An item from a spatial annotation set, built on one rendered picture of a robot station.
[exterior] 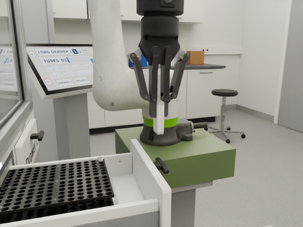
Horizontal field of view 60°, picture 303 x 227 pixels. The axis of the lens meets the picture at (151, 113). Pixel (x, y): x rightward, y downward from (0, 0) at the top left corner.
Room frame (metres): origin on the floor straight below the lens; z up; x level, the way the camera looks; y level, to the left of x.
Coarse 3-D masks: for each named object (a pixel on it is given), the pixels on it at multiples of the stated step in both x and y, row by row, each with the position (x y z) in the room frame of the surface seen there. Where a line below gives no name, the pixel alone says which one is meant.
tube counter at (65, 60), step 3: (60, 57) 1.45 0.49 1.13; (63, 57) 1.47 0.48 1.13; (66, 57) 1.48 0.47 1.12; (69, 57) 1.50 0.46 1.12; (72, 57) 1.51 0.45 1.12; (75, 57) 1.53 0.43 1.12; (78, 57) 1.55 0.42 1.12; (81, 57) 1.56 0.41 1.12; (84, 57) 1.58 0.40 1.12; (63, 60) 1.45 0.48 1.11; (66, 60) 1.47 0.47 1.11; (69, 60) 1.48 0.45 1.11; (72, 60) 1.50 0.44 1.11; (75, 60) 1.51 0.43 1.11; (78, 60) 1.53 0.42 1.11; (81, 60) 1.54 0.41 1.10; (84, 60) 1.56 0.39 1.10; (87, 60) 1.58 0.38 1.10; (63, 63) 1.44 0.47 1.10; (66, 63) 1.45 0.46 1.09
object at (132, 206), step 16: (64, 160) 0.63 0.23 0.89; (80, 160) 0.64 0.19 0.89; (112, 160) 0.66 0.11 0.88; (128, 160) 0.67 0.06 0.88; (0, 176) 0.58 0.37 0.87; (112, 176) 0.66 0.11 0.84; (128, 176) 0.66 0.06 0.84; (128, 192) 0.57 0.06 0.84; (96, 208) 0.42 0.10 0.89; (112, 208) 0.42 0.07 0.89; (128, 208) 0.43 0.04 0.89; (144, 208) 0.44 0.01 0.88; (0, 224) 0.38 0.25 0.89; (16, 224) 0.38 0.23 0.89; (32, 224) 0.38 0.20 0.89; (48, 224) 0.39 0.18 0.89; (64, 224) 0.40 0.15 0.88; (80, 224) 0.40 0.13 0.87; (96, 224) 0.41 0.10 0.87; (112, 224) 0.42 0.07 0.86; (128, 224) 0.43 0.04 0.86; (144, 224) 0.44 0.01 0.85
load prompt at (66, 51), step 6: (36, 48) 1.39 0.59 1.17; (42, 48) 1.41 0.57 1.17; (48, 48) 1.44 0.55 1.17; (54, 48) 1.47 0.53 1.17; (60, 48) 1.50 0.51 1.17; (66, 48) 1.53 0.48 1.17; (72, 48) 1.57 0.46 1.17; (78, 48) 1.60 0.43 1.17; (42, 54) 1.38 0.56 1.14; (48, 54) 1.41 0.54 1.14; (54, 54) 1.44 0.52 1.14; (60, 54) 1.47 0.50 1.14; (66, 54) 1.50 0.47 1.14; (72, 54) 1.53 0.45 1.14; (78, 54) 1.56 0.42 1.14; (84, 54) 1.60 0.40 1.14
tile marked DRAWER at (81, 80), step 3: (75, 78) 1.41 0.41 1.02; (78, 78) 1.43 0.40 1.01; (81, 78) 1.44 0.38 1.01; (84, 78) 1.46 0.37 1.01; (87, 78) 1.47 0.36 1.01; (75, 81) 1.40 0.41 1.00; (78, 81) 1.41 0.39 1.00; (81, 81) 1.43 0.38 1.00; (84, 81) 1.44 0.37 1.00; (87, 81) 1.46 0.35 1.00; (78, 84) 1.40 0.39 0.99
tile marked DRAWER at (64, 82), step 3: (66, 78) 1.37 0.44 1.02; (69, 78) 1.39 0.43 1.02; (57, 81) 1.32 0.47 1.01; (60, 81) 1.33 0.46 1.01; (63, 81) 1.34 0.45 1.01; (66, 81) 1.36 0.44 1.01; (69, 81) 1.37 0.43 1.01; (72, 81) 1.38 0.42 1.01; (60, 84) 1.32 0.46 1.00; (63, 84) 1.33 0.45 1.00; (66, 84) 1.34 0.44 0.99; (69, 84) 1.36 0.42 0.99; (72, 84) 1.37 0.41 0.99
